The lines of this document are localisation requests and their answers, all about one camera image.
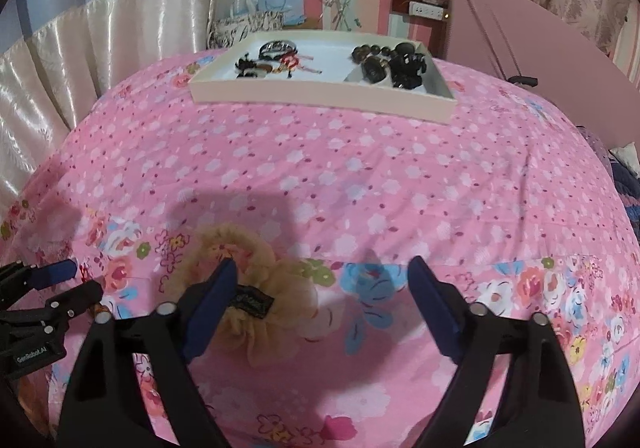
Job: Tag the red knot charm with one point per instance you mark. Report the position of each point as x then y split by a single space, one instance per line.
291 60

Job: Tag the blue gift bag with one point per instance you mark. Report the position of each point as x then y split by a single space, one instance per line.
285 2

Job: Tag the white power strip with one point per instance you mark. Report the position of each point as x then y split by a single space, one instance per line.
425 8

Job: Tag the pink foam board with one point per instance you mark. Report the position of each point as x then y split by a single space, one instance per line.
525 52

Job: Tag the beige tulle scrunchie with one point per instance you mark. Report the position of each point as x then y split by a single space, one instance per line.
285 283

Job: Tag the patterned paper bag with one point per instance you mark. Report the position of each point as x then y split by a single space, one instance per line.
250 22

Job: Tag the black scrunchie with brooch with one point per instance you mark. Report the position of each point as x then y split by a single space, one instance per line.
407 67

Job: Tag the white shallow tray box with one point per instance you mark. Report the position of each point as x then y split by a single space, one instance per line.
320 97

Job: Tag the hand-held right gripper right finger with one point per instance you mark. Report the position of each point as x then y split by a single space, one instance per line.
435 303

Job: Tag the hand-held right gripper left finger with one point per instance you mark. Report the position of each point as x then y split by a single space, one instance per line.
212 308

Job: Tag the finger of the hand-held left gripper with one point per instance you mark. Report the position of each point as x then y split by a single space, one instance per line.
75 298
55 273

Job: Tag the cream satin curtain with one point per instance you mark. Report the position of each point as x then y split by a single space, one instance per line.
125 27

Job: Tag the pink floral bedsheet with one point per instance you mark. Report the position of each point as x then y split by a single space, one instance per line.
350 188

